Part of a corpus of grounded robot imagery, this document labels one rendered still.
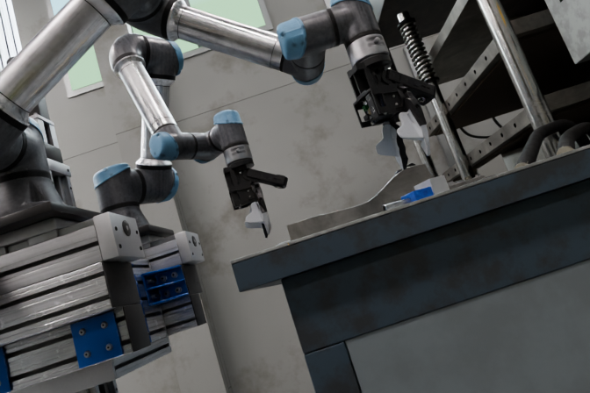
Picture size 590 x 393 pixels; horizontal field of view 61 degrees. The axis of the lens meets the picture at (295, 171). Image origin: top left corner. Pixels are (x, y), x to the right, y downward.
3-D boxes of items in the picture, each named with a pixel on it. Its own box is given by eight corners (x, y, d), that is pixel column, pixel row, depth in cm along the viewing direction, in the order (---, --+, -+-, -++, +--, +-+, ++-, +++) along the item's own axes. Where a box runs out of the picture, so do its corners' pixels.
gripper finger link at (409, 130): (407, 160, 88) (382, 122, 93) (433, 154, 91) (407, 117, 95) (414, 150, 86) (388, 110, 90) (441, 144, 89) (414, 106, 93)
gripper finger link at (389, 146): (376, 174, 98) (368, 127, 97) (400, 168, 100) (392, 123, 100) (385, 174, 95) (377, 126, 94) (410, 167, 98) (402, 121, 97)
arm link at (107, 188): (92, 216, 155) (82, 175, 158) (132, 210, 166) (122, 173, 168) (110, 203, 148) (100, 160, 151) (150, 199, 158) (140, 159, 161)
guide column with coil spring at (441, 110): (510, 294, 201) (398, 12, 228) (505, 293, 206) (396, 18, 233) (523, 289, 201) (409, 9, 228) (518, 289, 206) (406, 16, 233)
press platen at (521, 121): (547, 111, 145) (540, 96, 146) (445, 182, 252) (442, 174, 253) (782, 36, 147) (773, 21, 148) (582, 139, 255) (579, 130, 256)
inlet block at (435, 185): (397, 219, 85) (385, 189, 86) (382, 225, 90) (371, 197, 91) (455, 202, 91) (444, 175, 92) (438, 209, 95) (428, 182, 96)
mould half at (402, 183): (298, 260, 120) (280, 208, 123) (299, 264, 146) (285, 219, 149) (492, 197, 122) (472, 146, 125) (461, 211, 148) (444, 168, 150)
